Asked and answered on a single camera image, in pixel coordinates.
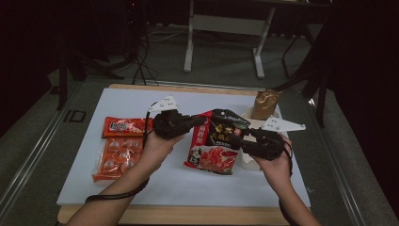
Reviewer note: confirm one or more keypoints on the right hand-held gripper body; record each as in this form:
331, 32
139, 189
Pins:
266, 146

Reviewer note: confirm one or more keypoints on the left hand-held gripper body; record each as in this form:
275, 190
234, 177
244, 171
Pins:
171, 124

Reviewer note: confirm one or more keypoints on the white divided container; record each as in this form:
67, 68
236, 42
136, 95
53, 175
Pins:
249, 163

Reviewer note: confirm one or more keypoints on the red and black food packet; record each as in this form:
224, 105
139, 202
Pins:
216, 158

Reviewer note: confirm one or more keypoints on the gold foil packet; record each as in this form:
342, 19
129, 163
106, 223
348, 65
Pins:
265, 105

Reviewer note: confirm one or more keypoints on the orange snack bag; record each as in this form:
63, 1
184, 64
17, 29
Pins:
120, 153

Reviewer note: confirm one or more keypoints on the person's right hand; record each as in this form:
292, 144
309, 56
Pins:
277, 171

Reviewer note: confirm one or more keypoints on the person's left hand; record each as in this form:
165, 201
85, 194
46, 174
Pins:
158, 150

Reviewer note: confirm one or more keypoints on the white table sheet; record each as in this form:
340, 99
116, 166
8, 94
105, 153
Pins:
175, 188

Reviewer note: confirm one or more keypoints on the black floor plate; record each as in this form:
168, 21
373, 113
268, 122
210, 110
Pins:
75, 116

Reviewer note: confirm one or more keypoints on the black metal stand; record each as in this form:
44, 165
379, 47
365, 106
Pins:
62, 78

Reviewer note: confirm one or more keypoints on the black chair frame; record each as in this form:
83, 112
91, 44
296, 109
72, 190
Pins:
320, 94

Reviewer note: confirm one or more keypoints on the metal floor rail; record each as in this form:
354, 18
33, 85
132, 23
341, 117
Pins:
34, 150
338, 169

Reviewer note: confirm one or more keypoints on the white desk frame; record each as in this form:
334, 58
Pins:
226, 25

